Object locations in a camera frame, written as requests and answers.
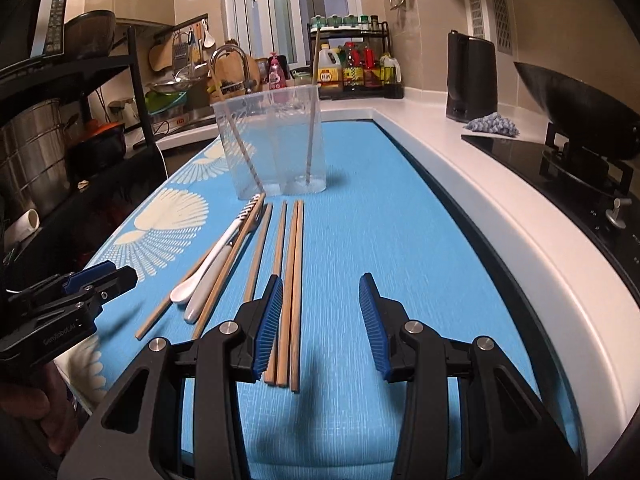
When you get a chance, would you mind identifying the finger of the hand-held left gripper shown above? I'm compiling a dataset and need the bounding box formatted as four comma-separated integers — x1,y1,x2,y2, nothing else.
30,261,115,297
75,266,138,317

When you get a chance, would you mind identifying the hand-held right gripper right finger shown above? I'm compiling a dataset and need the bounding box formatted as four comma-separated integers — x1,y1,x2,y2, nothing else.
358,272,591,480

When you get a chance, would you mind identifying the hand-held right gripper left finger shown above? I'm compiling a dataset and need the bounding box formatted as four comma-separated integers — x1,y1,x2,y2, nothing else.
72,274,285,480

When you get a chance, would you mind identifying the white ceramic spoon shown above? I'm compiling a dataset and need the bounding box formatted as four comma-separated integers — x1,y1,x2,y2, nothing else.
170,217,246,306

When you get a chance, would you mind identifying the white-handled metal fork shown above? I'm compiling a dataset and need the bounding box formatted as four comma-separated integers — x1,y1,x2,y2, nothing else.
183,207,266,324

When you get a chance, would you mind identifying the clear plastic container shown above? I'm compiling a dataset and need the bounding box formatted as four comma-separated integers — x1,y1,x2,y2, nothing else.
210,84,328,198

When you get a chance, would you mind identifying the person's left hand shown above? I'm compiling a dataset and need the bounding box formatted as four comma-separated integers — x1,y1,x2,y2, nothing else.
0,360,83,461

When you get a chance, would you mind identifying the white plastic pipe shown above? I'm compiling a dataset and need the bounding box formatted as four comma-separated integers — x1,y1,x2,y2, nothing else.
7,208,41,246

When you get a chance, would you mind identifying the blue patterned mat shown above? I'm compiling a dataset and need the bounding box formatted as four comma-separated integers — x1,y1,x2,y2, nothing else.
60,119,583,480

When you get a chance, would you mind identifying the stainless steel stockpot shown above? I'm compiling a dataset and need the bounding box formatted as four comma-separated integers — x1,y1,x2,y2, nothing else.
0,99,71,216

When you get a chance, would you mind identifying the orange black pot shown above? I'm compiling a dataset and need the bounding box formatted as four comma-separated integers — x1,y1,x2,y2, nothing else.
65,120,128,171

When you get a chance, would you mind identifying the white power strip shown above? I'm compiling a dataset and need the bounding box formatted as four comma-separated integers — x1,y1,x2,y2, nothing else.
150,110,216,131

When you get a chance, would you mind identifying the green plastic basin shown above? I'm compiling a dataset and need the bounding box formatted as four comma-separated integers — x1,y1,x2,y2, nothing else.
146,90,193,116

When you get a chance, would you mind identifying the black metal shelf rack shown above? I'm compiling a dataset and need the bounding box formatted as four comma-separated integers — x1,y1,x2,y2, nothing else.
0,25,168,271

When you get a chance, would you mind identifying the black glass cooktop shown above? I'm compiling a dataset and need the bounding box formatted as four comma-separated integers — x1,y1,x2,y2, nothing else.
461,132,640,286

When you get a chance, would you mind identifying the wooden cutting board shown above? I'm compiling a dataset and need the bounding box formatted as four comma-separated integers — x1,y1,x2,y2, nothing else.
148,35,176,73

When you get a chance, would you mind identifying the blue white dishcloth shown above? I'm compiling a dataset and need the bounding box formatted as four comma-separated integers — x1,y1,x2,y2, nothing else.
462,114,521,138

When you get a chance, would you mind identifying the metal grater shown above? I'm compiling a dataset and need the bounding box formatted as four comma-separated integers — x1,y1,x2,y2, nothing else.
172,30,193,68

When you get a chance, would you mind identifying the black spice rack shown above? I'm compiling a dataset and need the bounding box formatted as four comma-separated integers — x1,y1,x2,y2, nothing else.
311,21,405,101

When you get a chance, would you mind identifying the dark mixing bowl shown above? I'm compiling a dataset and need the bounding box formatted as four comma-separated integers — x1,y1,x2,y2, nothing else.
64,10,117,58

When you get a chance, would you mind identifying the pink dish soap bottle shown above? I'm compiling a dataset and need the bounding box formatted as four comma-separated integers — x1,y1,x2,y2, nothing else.
267,51,285,91

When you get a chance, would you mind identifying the chrome kitchen faucet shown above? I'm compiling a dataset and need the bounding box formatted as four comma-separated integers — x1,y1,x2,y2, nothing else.
209,44,256,96

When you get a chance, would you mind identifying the clear oil jug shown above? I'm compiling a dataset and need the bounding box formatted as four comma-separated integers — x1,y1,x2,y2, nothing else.
380,52,402,85

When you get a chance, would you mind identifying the yellow cooking oil bottle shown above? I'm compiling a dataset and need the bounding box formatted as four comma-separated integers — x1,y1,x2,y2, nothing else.
318,44,346,88

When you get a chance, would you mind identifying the silver stove knob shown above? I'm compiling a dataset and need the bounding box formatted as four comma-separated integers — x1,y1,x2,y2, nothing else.
605,197,633,231

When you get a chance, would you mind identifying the black electric kettle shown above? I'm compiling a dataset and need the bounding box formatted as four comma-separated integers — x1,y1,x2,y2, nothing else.
445,30,498,123

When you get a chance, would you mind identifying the black burner grate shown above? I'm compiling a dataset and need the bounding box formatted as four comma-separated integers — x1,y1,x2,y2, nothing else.
542,122,636,196

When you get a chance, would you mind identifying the black wok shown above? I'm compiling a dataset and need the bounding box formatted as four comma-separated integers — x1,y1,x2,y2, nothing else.
513,61,640,153

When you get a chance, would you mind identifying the row of spice jars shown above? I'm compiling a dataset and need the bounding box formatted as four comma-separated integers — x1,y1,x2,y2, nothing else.
310,14,382,31

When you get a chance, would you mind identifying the white framed window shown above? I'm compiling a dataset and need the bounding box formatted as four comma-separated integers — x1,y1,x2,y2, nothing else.
222,0,361,63

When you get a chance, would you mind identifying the large wall vent grille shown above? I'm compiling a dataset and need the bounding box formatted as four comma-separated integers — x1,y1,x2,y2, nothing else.
489,0,514,55

